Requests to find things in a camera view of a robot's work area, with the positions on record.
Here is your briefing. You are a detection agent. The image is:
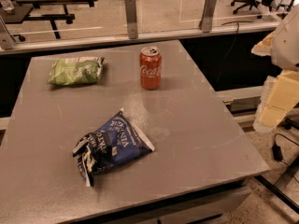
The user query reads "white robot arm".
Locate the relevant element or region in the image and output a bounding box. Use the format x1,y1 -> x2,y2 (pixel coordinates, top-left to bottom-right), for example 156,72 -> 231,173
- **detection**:
251,5 -> 299,133

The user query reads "blue chip bag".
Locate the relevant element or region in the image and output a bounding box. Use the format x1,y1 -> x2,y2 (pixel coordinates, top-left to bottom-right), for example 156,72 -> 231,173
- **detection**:
72,109 -> 155,187

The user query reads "green chip bag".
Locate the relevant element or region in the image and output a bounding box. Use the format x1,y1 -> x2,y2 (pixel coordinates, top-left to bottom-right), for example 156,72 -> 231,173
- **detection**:
48,56 -> 105,86

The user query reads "red Coca-Cola can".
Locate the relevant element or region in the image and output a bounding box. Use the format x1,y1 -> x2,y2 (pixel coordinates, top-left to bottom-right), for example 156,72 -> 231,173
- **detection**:
139,46 -> 162,90

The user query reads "black bench table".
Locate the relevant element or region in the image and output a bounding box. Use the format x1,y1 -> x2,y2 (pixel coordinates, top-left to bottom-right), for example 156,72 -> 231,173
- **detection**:
16,0 -> 97,39

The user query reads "black power adapter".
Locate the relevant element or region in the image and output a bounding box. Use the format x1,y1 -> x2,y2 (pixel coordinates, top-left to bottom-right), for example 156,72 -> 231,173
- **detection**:
272,144 -> 283,161

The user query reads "dark side table left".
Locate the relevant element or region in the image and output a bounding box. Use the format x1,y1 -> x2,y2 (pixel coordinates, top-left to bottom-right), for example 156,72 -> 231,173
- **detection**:
0,4 -> 35,43

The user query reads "clear plastic water bottle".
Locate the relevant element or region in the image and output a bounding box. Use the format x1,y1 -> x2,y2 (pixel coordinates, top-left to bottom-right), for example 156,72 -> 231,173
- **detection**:
0,0 -> 14,13

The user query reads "black hanging cable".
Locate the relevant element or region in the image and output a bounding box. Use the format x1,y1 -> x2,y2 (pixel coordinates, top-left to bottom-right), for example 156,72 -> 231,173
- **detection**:
214,20 -> 255,83

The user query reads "middle metal glass bracket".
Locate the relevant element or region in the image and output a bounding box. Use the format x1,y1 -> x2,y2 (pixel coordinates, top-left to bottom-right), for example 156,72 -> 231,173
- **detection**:
124,0 -> 138,39

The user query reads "metal glass bracket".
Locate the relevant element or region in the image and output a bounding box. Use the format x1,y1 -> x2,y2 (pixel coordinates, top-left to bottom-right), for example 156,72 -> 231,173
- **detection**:
124,0 -> 138,39
199,0 -> 217,33
0,16 -> 16,49

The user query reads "right metal glass bracket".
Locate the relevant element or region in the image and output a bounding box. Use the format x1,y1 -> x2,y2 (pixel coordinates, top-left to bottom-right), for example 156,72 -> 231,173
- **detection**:
199,0 -> 217,33

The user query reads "left metal glass bracket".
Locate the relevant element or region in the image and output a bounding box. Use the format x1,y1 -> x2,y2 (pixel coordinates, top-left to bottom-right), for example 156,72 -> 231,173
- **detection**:
0,16 -> 16,49

